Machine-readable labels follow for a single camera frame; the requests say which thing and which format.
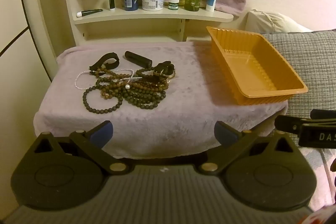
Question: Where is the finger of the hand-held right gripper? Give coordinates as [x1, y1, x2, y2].
[310, 109, 336, 121]
[274, 115, 336, 135]

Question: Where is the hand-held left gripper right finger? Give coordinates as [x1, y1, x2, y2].
[198, 121, 298, 175]

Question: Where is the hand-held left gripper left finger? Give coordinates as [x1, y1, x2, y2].
[33, 120, 128, 176]

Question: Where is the dark matte bead bracelet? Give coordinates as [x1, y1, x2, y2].
[83, 87, 124, 112]

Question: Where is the brown wooden bead necklace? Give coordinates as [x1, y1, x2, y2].
[94, 67, 137, 99]

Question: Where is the long black bead necklace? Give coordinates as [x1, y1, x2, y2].
[123, 69, 170, 111]

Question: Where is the white pearl necklace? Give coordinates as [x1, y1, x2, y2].
[75, 69, 137, 90]

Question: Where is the orange plastic tray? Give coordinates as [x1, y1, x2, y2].
[206, 26, 309, 106]

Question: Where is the black rectangular case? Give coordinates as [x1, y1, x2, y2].
[124, 50, 153, 67]

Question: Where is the black leather bracelet gold buckle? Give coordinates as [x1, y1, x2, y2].
[152, 62, 176, 81]

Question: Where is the pink floral bedsheet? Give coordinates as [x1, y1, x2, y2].
[299, 145, 336, 214]

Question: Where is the pink fleece blanket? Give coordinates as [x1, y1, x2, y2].
[34, 42, 289, 159]

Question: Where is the grey woven pillow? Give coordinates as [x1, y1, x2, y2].
[260, 30, 336, 125]

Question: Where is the white pillow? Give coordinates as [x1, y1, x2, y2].
[245, 9, 313, 34]

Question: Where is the black tube with white cap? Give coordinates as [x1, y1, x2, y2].
[76, 9, 104, 17]

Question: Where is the white cream jar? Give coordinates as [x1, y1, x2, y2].
[142, 0, 165, 12]

